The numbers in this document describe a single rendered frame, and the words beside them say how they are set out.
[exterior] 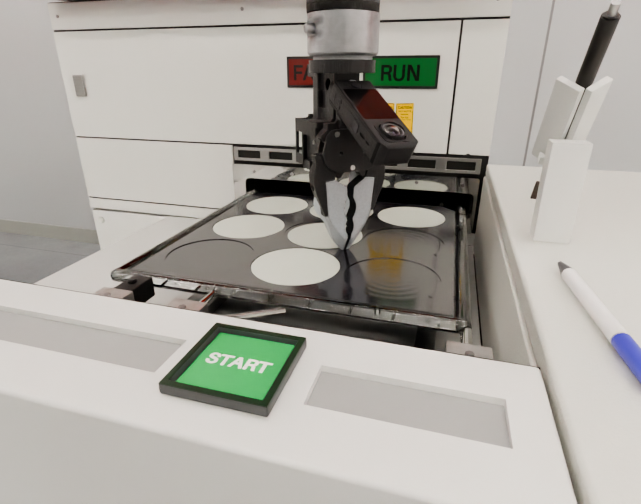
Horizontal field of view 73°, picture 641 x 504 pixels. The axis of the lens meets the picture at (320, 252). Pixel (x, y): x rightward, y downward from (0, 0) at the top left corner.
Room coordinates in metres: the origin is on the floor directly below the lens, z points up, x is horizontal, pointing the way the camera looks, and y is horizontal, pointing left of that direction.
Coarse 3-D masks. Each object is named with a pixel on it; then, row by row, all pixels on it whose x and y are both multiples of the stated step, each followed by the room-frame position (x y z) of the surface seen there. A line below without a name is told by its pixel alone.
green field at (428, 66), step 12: (384, 60) 0.74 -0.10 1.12; (396, 60) 0.73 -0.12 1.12; (408, 60) 0.73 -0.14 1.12; (420, 60) 0.72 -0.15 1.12; (432, 60) 0.72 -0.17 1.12; (384, 72) 0.74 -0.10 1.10; (396, 72) 0.73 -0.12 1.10; (408, 72) 0.73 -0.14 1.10; (420, 72) 0.72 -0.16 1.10; (432, 72) 0.72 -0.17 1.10; (372, 84) 0.74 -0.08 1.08; (384, 84) 0.74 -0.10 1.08; (396, 84) 0.73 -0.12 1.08; (408, 84) 0.73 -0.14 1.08; (420, 84) 0.72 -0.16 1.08; (432, 84) 0.72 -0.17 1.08
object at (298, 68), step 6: (294, 60) 0.78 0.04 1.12; (300, 60) 0.78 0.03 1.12; (306, 60) 0.78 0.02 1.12; (294, 66) 0.78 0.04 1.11; (300, 66) 0.78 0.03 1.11; (306, 66) 0.77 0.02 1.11; (294, 72) 0.78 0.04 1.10; (300, 72) 0.78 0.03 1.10; (306, 72) 0.77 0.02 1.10; (294, 78) 0.78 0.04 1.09; (300, 78) 0.78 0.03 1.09; (306, 78) 0.78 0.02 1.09; (312, 78) 0.77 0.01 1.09; (294, 84) 0.78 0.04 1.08; (300, 84) 0.78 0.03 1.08; (306, 84) 0.77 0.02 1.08; (312, 84) 0.77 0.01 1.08
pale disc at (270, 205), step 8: (256, 200) 0.71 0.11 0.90; (264, 200) 0.71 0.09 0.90; (272, 200) 0.71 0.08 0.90; (280, 200) 0.71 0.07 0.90; (288, 200) 0.71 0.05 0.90; (296, 200) 0.71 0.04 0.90; (248, 208) 0.66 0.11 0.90; (256, 208) 0.66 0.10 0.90; (264, 208) 0.66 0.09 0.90; (272, 208) 0.66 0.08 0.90; (280, 208) 0.66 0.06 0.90; (288, 208) 0.66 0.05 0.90; (296, 208) 0.66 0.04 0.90; (304, 208) 0.66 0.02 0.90
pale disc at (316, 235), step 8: (312, 224) 0.58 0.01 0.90; (320, 224) 0.58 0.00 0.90; (296, 232) 0.55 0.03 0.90; (304, 232) 0.55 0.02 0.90; (312, 232) 0.55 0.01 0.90; (320, 232) 0.55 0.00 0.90; (360, 232) 0.55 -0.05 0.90; (296, 240) 0.52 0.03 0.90; (304, 240) 0.52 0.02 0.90; (312, 240) 0.52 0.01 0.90; (320, 240) 0.52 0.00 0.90; (328, 240) 0.52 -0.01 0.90; (320, 248) 0.49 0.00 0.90; (328, 248) 0.49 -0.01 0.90
